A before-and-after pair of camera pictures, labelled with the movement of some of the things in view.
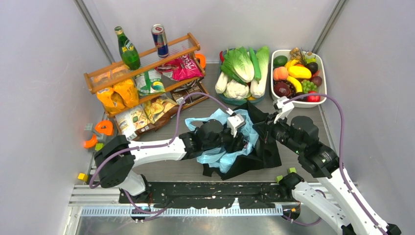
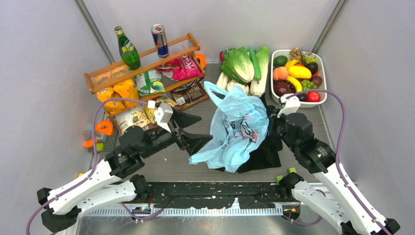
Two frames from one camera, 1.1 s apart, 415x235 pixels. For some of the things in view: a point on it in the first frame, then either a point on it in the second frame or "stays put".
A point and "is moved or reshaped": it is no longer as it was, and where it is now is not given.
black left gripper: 236,143 to 194,141
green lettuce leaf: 238,63 stays put
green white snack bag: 150,82 stays put
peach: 280,73 stays put
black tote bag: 265,156 is moved or reshaped
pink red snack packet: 184,69 stays put
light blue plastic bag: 230,162 is moved or reshaped
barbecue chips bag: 159,110 stays put
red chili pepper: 221,56 stays put
